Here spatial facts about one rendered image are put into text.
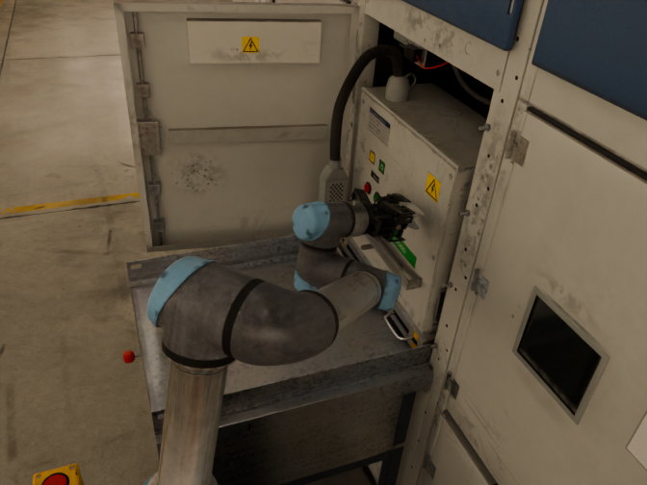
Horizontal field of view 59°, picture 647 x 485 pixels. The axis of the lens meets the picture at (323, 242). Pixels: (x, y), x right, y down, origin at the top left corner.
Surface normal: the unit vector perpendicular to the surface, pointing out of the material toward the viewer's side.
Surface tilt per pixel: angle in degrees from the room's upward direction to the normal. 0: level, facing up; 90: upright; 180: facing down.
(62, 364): 0
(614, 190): 90
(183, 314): 69
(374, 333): 0
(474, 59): 90
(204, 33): 90
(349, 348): 0
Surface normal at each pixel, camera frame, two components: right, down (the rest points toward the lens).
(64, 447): 0.06, -0.83
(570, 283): -0.93, 0.15
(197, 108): 0.22, 0.56
